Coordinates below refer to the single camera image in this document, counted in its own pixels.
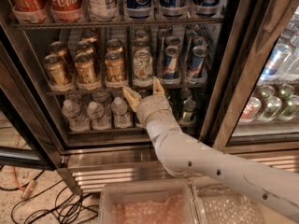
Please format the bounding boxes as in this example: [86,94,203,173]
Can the white green 7up can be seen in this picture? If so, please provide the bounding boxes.
[133,49,153,87]

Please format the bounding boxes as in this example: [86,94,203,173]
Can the clear plastic bin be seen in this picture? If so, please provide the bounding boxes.
[192,184,276,224]
[98,179,199,224]

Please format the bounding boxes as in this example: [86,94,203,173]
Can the gold can second row middle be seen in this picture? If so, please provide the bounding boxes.
[76,41,94,55]

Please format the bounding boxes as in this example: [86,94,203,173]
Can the blue pepsi can left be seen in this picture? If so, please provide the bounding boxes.
[126,0,151,19]

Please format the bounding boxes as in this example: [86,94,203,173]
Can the water bottle middle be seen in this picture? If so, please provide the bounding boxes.
[87,102,111,131]

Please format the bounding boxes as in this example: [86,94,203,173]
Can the clear plastic bin left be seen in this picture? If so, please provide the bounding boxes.
[98,179,199,224]

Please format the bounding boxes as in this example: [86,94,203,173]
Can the water bottle left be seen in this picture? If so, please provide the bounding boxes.
[63,99,90,133]

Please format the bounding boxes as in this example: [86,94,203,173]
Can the stainless steel fridge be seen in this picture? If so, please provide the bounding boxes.
[0,0,299,196]

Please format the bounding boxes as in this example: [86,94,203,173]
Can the red bull can front right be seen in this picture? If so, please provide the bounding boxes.
[185,46,208,83]

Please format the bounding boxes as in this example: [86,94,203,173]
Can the red coca-cola can left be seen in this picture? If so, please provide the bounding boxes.
[13,0,49,23]

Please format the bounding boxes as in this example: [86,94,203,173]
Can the red coca-cola can right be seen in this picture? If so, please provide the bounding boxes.
[50,0,83,23]

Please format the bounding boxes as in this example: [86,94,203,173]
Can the red bull can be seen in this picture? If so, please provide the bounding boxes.
[160,46,180,84]
[185,46,208,83]

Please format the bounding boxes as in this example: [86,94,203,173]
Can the gold can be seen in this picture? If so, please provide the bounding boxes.
[43,54,73,91]
[105,50,127,88]
[75,52,100,91]

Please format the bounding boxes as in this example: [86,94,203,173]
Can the middle wire shelf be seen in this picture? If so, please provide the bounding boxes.
[46,83,206,96]

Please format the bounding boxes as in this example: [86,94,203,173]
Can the gold can front middle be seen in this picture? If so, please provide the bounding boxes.
[75,52,100,91]

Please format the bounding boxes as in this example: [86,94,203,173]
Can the gold can front left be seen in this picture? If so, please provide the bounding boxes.
[43,54,73,91]

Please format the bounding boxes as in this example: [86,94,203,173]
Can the top wire shelf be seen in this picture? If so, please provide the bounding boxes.
[11,18,224,30]

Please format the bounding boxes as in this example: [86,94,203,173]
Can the wire shelf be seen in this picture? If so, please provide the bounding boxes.
[11,18,224,30]
[46,83,206,96]

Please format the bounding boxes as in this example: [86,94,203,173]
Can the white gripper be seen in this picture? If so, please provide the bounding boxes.
[122,77,172,125]

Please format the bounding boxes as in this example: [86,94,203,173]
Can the white diet soda can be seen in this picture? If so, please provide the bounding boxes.
[89,0,118,21]

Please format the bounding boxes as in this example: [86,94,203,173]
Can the water bottle right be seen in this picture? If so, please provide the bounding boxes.
[111,97,132,129]

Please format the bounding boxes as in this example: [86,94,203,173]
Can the green can front right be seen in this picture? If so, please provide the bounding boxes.
[178,99,196,123]

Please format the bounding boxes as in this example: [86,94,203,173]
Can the clear plastic bin right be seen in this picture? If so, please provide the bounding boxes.
[192,184,276,224]

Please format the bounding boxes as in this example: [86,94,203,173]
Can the red bull can front left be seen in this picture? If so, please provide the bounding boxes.
[160,46,180,84]

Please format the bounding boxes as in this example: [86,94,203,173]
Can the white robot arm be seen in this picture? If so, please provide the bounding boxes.
[122,78,299,222]

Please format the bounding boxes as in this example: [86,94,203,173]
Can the orange extension cable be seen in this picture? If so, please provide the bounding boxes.
[10,133,39,201]

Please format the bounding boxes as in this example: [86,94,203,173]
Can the black cables on floor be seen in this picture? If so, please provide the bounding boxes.
[0,164,100,224]

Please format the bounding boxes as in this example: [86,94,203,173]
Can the open fridge door left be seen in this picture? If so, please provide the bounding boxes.
[0,44,62,170]

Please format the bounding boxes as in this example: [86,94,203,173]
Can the gold can second row right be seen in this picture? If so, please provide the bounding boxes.
[107,39,123,52]

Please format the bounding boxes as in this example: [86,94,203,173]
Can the red coca-cola can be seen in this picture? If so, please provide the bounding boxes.
[13,0,49,23]
[50,0,83,23]

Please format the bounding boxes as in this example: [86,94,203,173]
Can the gold can front right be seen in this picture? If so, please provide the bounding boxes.
[105,50,127,88]

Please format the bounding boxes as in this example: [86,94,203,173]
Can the water bottle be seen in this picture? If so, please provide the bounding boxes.
[87,102,111,131]
[63,99,90,133]
[111,97,132,129]

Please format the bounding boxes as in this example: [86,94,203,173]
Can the blue pepsi can middle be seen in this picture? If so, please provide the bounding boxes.
[157,0,189,19]

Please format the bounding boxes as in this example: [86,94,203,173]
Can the gold can second row left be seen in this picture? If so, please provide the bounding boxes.
[49,41,71,64]

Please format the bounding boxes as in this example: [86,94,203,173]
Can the gold can second row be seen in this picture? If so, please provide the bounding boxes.
[107,39,123,52]
[76,41,94,55]
[49,41,71,64]

